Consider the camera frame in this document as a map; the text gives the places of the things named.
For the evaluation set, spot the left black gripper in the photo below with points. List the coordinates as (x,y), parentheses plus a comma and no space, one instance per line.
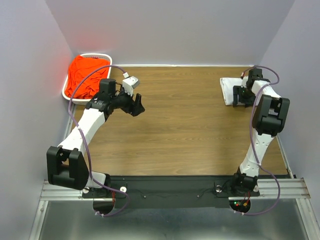
(134,108)

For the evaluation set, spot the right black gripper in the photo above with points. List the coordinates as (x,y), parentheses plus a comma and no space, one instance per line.
(249,101)

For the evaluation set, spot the white t shirt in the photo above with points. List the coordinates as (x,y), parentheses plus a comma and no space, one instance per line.
(227,84)

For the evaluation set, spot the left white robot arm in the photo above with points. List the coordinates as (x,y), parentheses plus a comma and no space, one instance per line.
(66,164)

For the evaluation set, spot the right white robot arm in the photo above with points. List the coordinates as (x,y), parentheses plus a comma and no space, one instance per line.
(268,118)

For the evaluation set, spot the white plastic laundry basket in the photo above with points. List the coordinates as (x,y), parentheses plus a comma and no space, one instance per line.
(67,92)

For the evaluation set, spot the orange t shirt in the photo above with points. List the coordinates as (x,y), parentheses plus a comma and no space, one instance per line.
(82,75)

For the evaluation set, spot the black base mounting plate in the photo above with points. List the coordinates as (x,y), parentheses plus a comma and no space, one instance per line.
(160,192)

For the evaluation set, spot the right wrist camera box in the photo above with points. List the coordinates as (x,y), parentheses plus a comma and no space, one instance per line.
(244,78)

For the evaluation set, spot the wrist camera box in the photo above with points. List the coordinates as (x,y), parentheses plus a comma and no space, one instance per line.
(129,84)
(244,78)

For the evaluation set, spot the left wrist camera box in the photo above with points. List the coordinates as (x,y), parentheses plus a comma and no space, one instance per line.
(129,84)

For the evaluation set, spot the aluminium frame rail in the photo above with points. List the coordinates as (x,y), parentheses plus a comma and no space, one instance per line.
(50,193)

